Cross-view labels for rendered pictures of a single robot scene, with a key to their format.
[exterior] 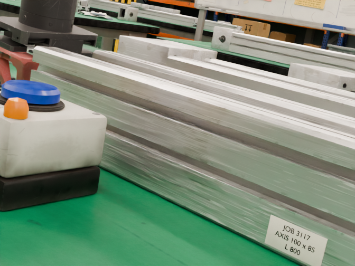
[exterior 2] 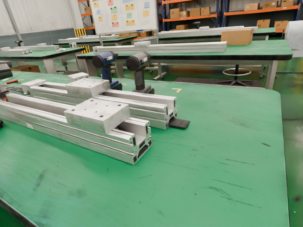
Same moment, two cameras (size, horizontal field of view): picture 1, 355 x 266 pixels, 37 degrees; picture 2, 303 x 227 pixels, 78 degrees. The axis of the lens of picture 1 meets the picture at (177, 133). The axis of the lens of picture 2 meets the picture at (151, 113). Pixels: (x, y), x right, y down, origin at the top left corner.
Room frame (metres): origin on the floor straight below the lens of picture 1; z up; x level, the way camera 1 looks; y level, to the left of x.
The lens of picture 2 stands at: (-0.40, -0.49, 1.12)
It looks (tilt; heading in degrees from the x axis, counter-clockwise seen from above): 26 degrees down; 354
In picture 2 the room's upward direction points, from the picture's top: 6 degrees counter-clockwise
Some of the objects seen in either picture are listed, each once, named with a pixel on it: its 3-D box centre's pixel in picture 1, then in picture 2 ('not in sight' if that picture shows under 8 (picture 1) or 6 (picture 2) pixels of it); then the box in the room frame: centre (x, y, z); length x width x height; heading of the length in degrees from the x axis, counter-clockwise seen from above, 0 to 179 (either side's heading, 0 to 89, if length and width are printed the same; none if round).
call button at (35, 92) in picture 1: (30, 97); not in sight; (0.36, 0.11, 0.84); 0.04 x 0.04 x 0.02
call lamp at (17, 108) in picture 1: (16, 106); not in sight; (0.32, 0.10, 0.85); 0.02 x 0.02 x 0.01
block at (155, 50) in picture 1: (157, 78); (34, 90); (0.71, 0.04, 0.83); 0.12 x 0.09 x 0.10; 141
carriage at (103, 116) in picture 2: not in sight; (98, 117); (0.13, -0.39, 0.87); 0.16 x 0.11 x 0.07; 51
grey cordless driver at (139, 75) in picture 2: not in sight; (143, 76); (0.46, -0.56, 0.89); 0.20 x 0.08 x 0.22; 150
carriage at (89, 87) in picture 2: not in sight; (89, 89); (0.43, -0.31, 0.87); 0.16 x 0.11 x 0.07; 51
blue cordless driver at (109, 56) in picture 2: not in sight; (111, 73); (0.62, -0.41, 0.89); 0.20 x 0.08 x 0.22; 149
